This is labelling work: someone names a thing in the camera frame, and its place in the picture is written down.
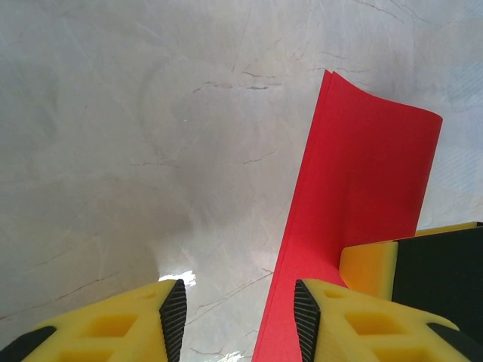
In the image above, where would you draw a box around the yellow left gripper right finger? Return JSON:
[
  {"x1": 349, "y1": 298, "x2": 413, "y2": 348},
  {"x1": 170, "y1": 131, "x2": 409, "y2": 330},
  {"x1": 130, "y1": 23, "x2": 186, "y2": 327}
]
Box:
[{"x1": 294, "y1": 278, "x2": 483, "y2": 362}]

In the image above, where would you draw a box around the red paper sheet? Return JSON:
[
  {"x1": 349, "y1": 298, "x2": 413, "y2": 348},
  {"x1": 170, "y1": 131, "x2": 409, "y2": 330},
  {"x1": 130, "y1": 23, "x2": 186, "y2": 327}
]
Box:
[{"x1": 254, "y1": 69, "x2": 444, "y2": 362}]

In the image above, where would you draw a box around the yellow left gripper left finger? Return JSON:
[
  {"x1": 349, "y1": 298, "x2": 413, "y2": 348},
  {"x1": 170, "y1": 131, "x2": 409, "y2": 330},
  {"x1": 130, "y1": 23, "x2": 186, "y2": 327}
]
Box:
[{"x1": 0, "y1": 278, "x2": 188, "y2": 362}]

